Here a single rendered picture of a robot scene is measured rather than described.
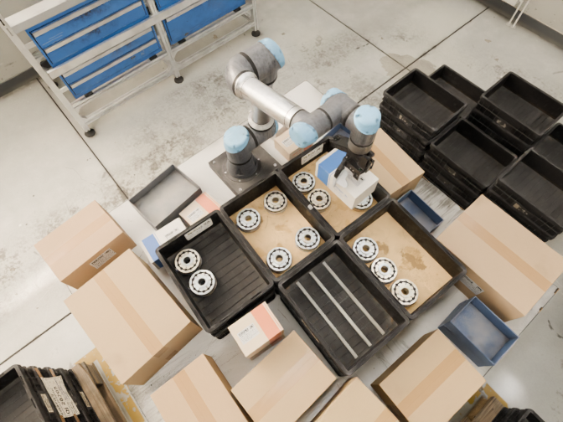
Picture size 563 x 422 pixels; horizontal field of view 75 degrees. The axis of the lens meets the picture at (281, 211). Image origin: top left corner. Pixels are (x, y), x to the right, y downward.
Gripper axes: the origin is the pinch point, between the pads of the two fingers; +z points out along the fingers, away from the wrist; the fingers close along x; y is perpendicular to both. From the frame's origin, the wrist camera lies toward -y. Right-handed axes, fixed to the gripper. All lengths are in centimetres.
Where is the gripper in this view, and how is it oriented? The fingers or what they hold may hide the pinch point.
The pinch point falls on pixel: (346, 174)
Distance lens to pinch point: 138.2
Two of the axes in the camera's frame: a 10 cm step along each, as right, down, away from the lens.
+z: 0.2, 4.3, 9.0
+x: 7.6, -5.9, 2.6
